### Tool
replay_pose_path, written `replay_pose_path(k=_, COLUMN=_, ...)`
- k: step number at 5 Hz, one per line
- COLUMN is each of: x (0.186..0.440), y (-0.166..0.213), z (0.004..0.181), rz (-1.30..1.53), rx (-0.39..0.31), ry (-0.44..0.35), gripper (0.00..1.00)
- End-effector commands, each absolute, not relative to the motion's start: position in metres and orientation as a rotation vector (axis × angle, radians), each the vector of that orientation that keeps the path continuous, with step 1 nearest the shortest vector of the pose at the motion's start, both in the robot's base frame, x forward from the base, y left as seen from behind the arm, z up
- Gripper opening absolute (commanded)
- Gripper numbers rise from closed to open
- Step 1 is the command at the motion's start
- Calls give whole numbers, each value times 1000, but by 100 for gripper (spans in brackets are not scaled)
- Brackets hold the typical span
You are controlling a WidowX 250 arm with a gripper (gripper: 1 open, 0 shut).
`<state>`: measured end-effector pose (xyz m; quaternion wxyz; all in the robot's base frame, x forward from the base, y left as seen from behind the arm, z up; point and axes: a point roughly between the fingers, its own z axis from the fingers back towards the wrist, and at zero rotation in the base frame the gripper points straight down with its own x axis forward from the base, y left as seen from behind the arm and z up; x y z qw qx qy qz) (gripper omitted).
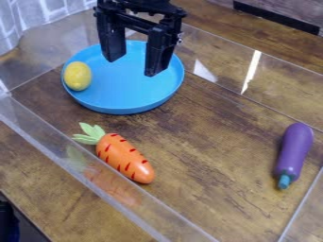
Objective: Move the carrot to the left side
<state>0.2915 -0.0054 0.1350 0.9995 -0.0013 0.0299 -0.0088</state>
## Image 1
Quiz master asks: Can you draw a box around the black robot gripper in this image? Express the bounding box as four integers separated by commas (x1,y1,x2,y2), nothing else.
93,0,186,77

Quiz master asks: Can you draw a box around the blue round plate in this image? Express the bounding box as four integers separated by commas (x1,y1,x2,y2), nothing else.
61,40,184,114

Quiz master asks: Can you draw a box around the orange toy carrot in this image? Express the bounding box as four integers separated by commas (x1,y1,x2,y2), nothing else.
72,122,154,184

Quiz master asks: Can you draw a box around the yellow toy lemon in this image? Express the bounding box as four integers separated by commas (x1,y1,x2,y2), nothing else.
62,61,92,91

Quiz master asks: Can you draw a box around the black bar on table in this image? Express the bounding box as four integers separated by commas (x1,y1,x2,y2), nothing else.
233,0,320,36

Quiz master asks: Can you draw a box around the purple toy eggplant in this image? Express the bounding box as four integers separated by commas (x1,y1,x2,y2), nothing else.
273,123,313,189

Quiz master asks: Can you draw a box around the clear acrylic enclosure wall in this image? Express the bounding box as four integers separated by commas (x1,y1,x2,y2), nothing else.
0,6,323,242

